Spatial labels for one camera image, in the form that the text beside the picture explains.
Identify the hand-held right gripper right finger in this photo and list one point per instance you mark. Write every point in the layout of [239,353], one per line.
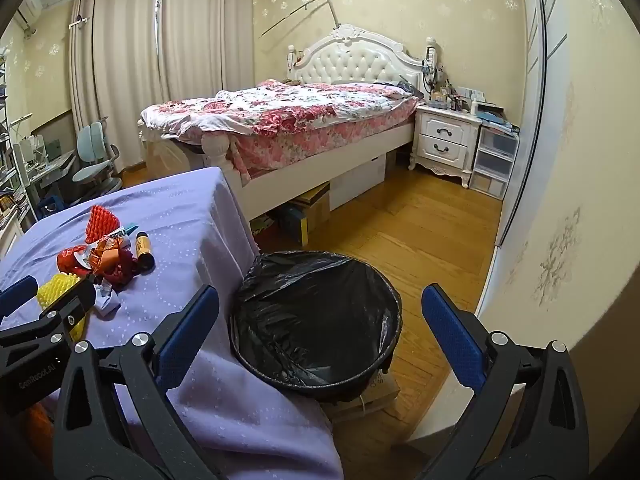
[452,335]

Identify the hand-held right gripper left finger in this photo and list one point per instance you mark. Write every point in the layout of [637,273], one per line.
[185,332]

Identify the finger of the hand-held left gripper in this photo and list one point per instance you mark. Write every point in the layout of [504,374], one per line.
[70,312]
[17,294]

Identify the yellow foam fruit net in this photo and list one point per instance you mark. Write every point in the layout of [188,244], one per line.
[52,292]

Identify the white paper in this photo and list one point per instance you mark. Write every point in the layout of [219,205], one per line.
[105,305]

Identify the white printed packet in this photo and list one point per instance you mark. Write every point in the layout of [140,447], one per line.
[112,234]

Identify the amber bottle with black cap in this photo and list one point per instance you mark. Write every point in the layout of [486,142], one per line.
[145,252]

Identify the bin with black liner bag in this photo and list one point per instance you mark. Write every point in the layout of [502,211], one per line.
[310,320]

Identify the crumpled orange plastic bag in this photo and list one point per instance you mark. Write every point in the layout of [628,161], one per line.
[107,256]

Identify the dark red plastic bag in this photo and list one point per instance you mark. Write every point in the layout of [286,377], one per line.
[125,267]

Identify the flat cardboard box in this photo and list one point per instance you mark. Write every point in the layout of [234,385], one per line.
[380,390]

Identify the blue stool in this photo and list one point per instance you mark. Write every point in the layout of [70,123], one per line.
[50,205]

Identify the red foam fruit net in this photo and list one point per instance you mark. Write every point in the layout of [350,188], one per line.
[102,222]

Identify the purple tablecloth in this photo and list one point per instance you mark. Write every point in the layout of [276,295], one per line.
[175,220]

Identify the white bookshelf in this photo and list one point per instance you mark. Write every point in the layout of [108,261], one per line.
[7,170]

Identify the grey study desk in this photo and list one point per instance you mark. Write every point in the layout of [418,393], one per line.
[50,165]

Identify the clear plastic drawer unit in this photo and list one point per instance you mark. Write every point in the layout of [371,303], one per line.
[492,165]

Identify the light blue desk chair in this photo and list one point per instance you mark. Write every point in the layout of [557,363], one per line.
[92,135]

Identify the brown cardboard box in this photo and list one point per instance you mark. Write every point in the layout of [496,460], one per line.
[310,205]

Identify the white storage box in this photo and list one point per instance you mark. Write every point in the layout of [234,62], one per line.
[355,180]

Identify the white nightstand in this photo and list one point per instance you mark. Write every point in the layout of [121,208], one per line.
[445,135]

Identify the patterned sliding wardrobe door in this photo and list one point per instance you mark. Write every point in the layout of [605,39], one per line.
[550,160]

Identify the floral bed sheet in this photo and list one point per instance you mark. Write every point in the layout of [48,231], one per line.
[320,140]

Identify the pile of small nightstand items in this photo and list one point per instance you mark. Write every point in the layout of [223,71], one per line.
[450,95]

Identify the floral quilt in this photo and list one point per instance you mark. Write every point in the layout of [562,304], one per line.
[280,102]

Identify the white air conditioner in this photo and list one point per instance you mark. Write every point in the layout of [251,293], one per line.
[30,7]

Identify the beige curtains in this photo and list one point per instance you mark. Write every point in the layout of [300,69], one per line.
[195,35]

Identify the thin fishing rod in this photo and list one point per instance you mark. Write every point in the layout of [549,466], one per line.
[293,15]

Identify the white bed frame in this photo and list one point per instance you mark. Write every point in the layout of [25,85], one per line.
[350,150]

